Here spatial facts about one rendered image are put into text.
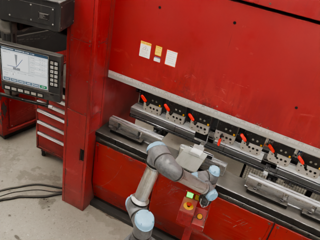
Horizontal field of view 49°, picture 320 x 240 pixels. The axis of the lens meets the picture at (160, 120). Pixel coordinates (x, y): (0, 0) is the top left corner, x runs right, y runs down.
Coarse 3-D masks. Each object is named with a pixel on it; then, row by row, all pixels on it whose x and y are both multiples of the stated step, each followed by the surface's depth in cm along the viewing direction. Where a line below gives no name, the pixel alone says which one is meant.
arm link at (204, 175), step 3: (198, 171) 224; (201, 171) 224; (204, 171) 224; (207, 171) 224; (192, 174) 221; (195, 174) 220; (198, 174) 221; (201, 174) 221; (204, 174) 222; (207, 174) 222; (198, 177) 220; (201, 177) 219; (204, 177) 219; (207, 177) 222; (204, 180) 217
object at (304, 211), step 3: (303, 210) 248; (306, 210) 248; (300, 213) 248; (303, 213) 245; (306, 213) 246; (312, 213) 247; (303, 216) 246; (306, 216) 245; (309, 216) 244; (312, 216) 244; (315, 216) 245; (318, 216) 245; (309, 219) 245; (312, 219) 244; (315, 219) 243; (318, 219) 243; (318, 222) 243
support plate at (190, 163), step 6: (186, 150) 269; (180, 156) 262; (186, 156) 263; (192, 156) 264; (204, 156) 267; (180, 162) 255; (186, 162) 256; (192, 162) 258; (198, 162) 259; (186, 168) 251; (192, 168) 252; (198, 168) 253
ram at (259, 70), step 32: (128, 0) 243; (160, 0) 233; (192, 0) 223; (224, 0) 214; (128, 32) 254; (160, 32) 242; (192, 32) 232; (224, 32) 222; (256, 32) 214; (288, 32) 206; (128, 64) 265; (160, 64) 252; (192, 64) 241; (224, 64) 231; (256, 64) 222; (288, 64) 213; (160, 96) 264; (192, 96) 252; (224, 96) 241; (256, 96) 230; (288, 96) 221; (288, 128) 230
